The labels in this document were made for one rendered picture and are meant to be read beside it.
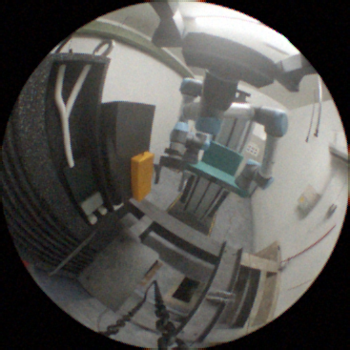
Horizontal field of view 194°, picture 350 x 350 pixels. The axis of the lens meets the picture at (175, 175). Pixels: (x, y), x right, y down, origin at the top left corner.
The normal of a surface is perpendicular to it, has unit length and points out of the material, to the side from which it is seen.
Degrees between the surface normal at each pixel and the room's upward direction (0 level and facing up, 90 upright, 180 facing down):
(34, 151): 90
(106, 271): 0
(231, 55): 92
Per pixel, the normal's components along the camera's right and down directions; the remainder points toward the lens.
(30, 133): 0.89, 0.39
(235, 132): -0.48, 0.40
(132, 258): 0.21, -0.81
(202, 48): -0.22, 0.53
